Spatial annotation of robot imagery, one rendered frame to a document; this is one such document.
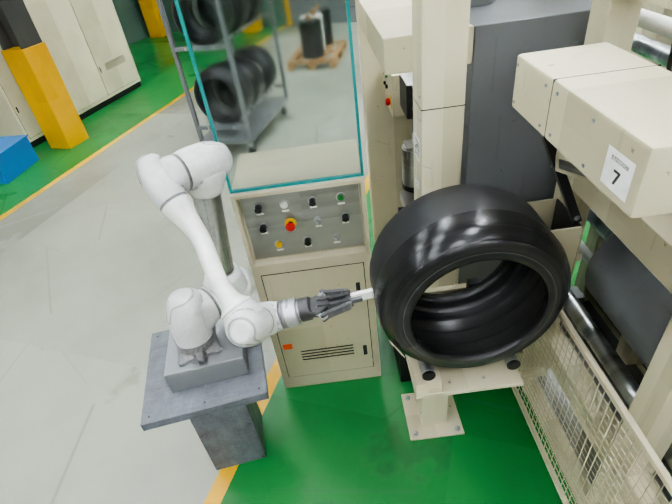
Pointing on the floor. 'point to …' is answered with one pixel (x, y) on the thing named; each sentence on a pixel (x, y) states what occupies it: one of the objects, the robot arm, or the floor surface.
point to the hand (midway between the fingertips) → (362, 295)
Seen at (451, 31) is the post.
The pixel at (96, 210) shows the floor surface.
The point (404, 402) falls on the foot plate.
